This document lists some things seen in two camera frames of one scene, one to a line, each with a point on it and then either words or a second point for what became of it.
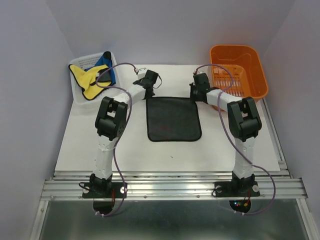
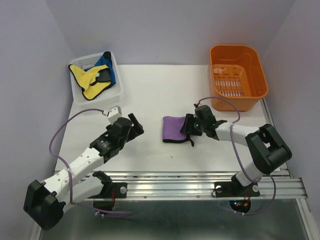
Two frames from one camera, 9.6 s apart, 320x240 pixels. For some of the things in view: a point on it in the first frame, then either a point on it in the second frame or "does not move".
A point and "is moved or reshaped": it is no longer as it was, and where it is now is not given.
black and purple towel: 173,119 is moved or reshaped
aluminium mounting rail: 174,185 does not move
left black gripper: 150,96 -> 136,130
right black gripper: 192,86 -> 189,118
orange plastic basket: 237,70 does not move
